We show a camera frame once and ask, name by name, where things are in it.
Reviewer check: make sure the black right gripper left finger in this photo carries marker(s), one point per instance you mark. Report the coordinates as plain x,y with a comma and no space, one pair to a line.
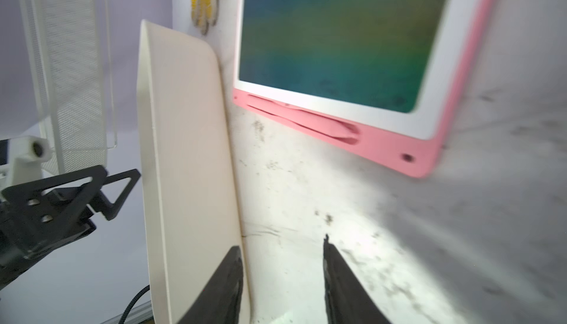
220,300

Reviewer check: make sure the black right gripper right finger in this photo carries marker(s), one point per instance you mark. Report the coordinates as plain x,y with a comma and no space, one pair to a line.
345,298

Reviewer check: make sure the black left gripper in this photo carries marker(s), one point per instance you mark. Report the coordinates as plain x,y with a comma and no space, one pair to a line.
26,235

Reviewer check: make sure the beige storage tray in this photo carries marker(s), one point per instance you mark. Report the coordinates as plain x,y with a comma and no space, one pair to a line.
189,193

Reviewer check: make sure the pink white writing tablet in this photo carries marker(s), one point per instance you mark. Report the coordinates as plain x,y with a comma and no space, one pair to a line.
377,78

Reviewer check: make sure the white mesh two-tier shelf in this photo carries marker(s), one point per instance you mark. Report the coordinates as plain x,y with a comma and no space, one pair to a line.
63,44

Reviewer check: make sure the aluminium frame profiles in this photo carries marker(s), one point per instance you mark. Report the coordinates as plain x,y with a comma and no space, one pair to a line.
139,314

